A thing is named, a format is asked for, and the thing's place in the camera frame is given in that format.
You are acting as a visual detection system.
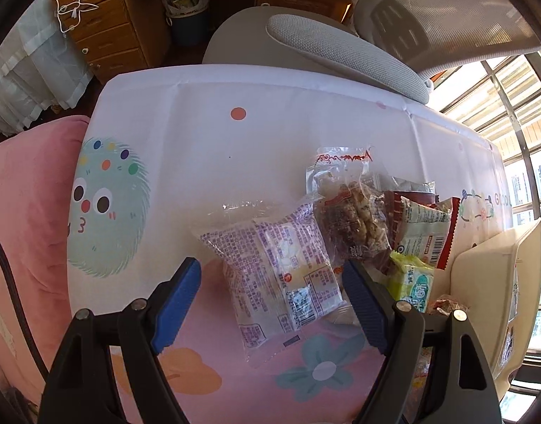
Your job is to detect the dark nut bar packet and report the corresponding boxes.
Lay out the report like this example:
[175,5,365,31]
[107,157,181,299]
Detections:
[429,296,470,316]

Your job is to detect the purple printed bread packet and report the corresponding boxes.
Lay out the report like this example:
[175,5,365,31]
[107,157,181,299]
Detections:
[200,201,348,369]

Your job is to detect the white grey snack packet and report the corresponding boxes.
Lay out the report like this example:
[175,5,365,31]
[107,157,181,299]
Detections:
[390,177,436,194]

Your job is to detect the white plastic bin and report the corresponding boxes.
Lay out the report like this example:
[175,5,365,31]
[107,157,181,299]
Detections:
[447,218,541,385]

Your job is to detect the cartoon printed tablecloth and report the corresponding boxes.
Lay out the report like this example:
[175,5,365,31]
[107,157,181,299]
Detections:
[67,64,514,424]

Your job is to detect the dark red snack packet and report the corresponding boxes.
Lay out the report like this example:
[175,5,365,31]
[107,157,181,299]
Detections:
[383,189,438,206]

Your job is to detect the black cable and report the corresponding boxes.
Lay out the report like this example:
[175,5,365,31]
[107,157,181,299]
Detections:
[0,225,48,381]

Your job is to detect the trash bin with plastic bag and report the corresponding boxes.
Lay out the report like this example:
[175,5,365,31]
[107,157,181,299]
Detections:
[160,0,213,47]

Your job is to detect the red and white snack packet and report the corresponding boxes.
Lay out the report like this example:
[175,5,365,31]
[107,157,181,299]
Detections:
[383,190,461,271]

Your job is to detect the wooden desk with drawers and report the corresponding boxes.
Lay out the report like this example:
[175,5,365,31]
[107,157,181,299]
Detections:
[54,0,368,84]

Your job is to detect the nut brittle clear packet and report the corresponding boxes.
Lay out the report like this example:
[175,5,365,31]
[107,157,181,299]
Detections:
[306,145,392,270]

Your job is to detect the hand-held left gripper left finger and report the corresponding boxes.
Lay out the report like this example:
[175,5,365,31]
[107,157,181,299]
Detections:
[40,257,202,424]

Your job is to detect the pink blanket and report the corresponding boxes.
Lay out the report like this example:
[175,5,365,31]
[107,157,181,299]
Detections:
[0,115,121,424]

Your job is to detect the grey office chair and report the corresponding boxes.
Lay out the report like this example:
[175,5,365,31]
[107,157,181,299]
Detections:
[202,0,541,104]

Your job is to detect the green label snack packet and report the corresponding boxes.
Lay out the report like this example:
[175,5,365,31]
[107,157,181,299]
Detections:
[387,249,436,315]

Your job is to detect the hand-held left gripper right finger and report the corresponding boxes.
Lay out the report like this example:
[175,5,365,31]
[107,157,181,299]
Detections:
[342,260,503,424]

